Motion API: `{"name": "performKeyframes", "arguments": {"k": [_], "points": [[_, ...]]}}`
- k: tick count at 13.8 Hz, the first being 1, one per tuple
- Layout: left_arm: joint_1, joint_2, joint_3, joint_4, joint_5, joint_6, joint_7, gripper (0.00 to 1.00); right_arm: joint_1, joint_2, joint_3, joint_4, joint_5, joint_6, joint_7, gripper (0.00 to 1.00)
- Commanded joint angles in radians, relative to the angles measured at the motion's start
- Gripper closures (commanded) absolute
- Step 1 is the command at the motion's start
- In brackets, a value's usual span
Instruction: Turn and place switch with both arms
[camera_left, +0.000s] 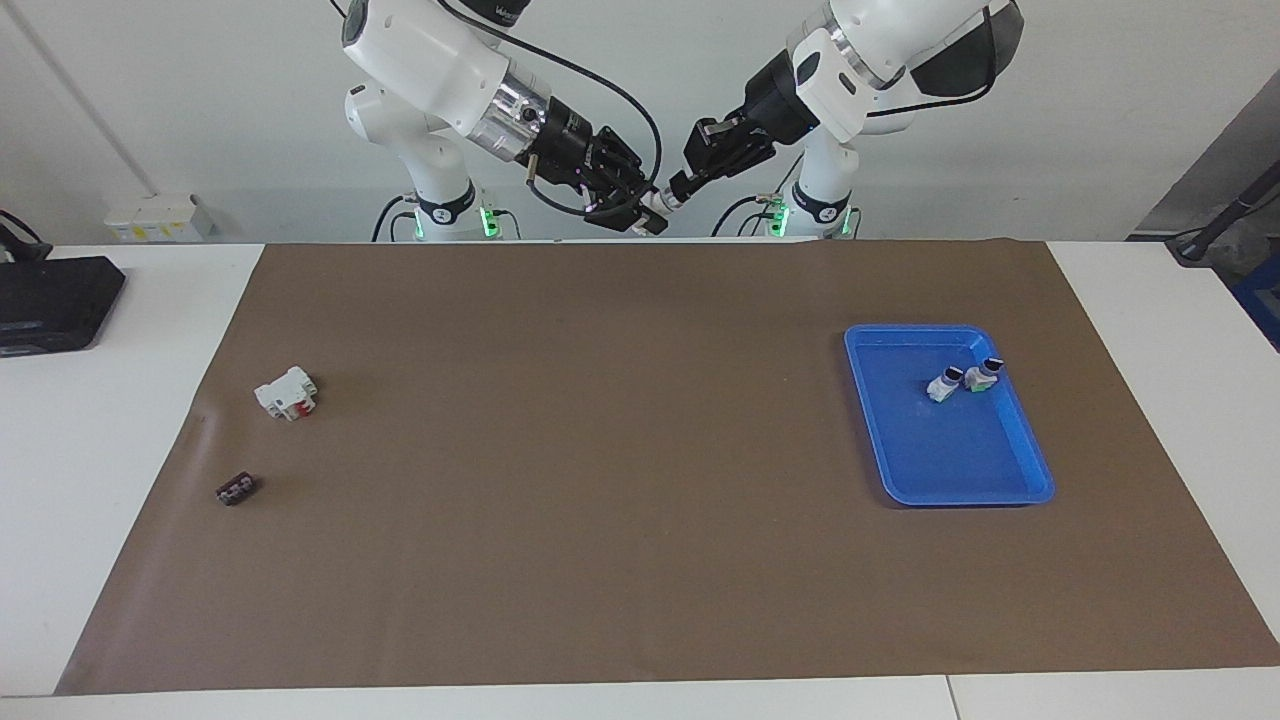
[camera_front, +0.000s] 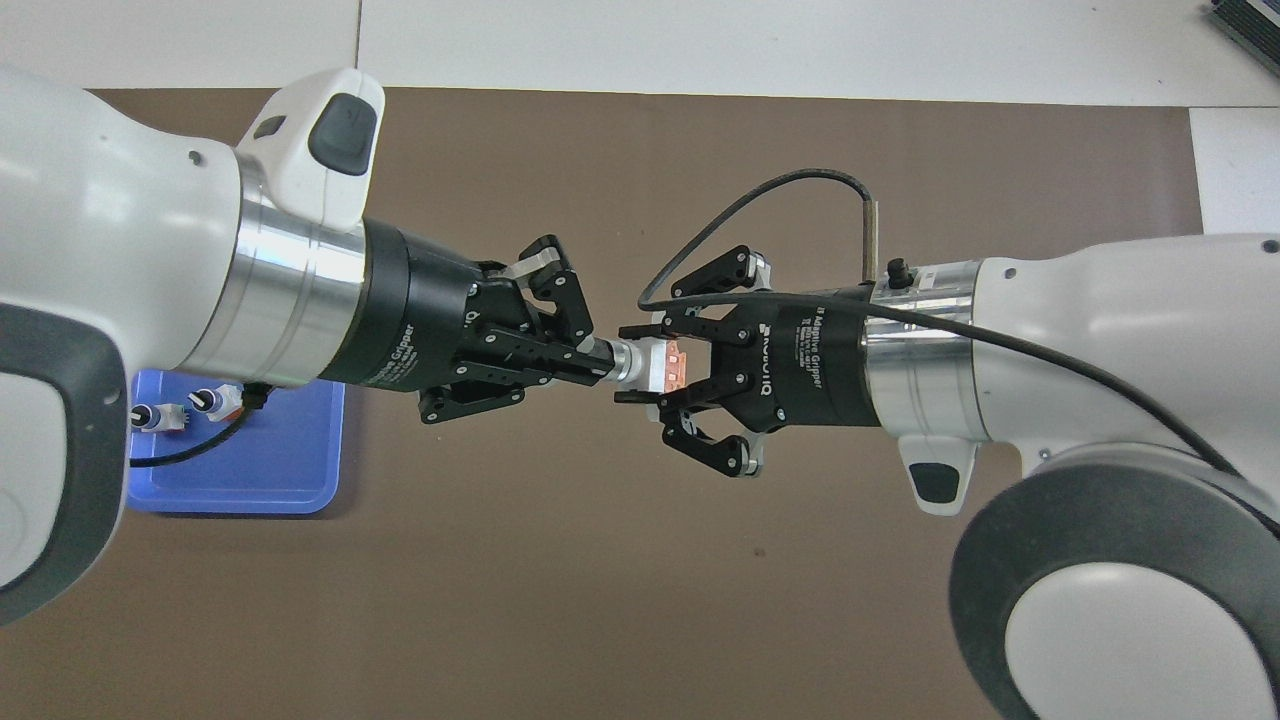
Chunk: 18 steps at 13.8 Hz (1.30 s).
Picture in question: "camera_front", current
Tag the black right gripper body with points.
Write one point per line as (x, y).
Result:
(810, 365)

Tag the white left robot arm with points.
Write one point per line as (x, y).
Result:
(120, 260)

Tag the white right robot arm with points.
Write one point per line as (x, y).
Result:
(1100, 300)

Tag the switch with silver collar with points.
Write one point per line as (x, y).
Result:
(650, 365)

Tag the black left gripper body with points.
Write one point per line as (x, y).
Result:
(410, 320)

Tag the brown table mat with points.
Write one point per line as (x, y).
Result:
(600, 580)

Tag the selector switch with black knob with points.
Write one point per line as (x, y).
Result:
(160, 417)
(215, 402)

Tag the blue plastic tray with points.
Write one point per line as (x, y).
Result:
(280, 460)

